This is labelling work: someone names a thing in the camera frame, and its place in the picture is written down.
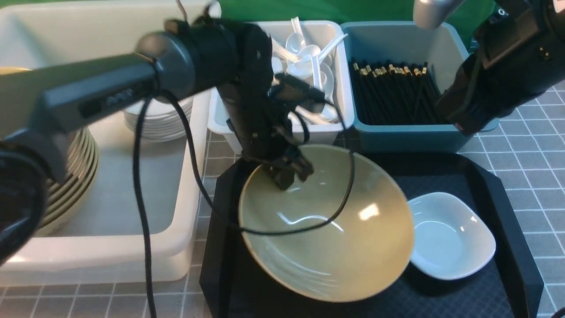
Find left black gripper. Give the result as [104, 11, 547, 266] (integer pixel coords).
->
[218, 75, 328, 191]

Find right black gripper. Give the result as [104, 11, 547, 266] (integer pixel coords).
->
[435, 53, 561, 136]

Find yellow noodle bowl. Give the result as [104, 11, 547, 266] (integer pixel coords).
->
[238, 144, 415, 302]

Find white square sauce dish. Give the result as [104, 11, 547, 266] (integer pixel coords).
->
[408, 193, 497, 280]

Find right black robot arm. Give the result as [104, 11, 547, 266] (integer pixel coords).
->
[436, 0, 565, 136]

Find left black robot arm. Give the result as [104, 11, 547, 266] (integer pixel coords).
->
[1, 15, 325, 264]

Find green cloth backdrop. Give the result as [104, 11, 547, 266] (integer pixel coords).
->
[0, 0, 497, 45]

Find pile of black chopsticks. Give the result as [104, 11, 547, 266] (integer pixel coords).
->
[348, 58, 448, 125]

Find pile of white spoons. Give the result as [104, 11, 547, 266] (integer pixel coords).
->
[260, 17, 352, 125]

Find blue-grey chopstick bin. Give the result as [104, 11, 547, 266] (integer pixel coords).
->
[341, 21, 471, 153]

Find black serving tray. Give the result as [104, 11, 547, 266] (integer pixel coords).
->
[199, 153, 544, 318]

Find stack of white dishes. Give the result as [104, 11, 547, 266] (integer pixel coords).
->
[123, 99, 185, 143]

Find white spoon bin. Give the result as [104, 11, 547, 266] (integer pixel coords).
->
[207, 20, 355, 155]

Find large white plastic tub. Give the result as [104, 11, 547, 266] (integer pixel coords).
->
[1, 0, 200, 287]

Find stack of yellow bowls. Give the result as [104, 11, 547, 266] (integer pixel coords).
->
[0, 66, 99, 237]

